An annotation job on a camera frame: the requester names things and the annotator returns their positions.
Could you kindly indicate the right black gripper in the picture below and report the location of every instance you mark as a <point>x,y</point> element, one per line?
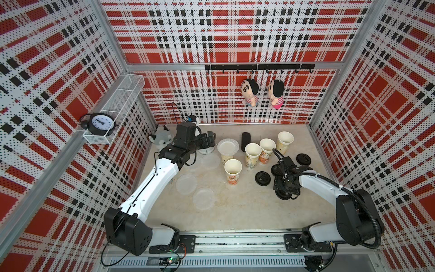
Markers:
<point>277,183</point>

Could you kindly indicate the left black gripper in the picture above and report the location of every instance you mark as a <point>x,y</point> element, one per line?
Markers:
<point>210,139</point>

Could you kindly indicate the black cup lid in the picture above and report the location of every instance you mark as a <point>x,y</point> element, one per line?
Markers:
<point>262,178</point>
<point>276,171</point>
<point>283,195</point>
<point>303,159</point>

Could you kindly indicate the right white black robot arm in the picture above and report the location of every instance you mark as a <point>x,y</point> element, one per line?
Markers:
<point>357,221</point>

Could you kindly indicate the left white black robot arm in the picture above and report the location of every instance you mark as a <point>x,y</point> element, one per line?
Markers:
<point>126,226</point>

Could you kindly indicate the black cup lid front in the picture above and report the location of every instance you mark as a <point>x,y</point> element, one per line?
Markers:
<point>283,195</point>

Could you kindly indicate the white twin-bell alarm clock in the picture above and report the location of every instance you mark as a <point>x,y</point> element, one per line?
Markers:
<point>206,151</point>

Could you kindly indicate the black glasses case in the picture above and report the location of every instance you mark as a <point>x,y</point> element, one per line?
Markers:
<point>245,140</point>

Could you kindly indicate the paper cup red flowers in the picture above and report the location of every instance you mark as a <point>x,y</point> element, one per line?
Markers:
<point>267,145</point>

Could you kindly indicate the middle tall paper cup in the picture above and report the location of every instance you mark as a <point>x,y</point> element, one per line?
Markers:
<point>252,153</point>

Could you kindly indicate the grey husky plush toy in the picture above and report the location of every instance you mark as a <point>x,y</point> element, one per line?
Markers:
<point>161,138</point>

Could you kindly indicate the hanging boy doll striped shirt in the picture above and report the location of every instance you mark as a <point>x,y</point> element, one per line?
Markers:
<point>249,91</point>

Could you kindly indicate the translucent paper disc front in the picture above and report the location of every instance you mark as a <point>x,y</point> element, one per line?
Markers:
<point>204,198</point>

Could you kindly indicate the hanging doll pink shirt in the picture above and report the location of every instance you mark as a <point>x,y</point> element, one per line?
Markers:
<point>275,91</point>

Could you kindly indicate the black alarm clock on shelf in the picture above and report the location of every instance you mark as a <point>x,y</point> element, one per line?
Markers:
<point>98,124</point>

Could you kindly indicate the black wall hook rail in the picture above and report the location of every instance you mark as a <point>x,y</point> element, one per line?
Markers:
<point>266,67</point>

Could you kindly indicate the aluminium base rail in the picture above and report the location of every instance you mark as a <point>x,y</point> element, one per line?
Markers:
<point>250,251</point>

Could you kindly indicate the white wire wall shelf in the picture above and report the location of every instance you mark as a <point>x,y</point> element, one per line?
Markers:
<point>118,105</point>

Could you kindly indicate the green circuit board with wires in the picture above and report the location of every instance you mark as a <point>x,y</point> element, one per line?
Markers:
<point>166,263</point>

